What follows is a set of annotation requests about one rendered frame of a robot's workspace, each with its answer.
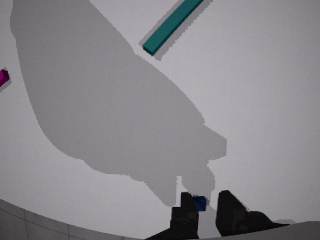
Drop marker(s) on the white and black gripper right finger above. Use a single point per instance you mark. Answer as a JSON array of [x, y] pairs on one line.
[[232, 218]]

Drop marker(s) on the teal rectangular rod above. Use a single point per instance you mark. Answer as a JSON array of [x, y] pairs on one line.
[[168, 27]]

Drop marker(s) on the small blue cube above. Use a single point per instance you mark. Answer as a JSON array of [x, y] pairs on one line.
[[200, 202]]

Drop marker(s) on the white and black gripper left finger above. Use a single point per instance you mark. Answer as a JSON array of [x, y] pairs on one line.
[[181, 228]]

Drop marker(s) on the small magenta block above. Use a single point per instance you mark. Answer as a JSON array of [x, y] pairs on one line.
[[4, 77]]

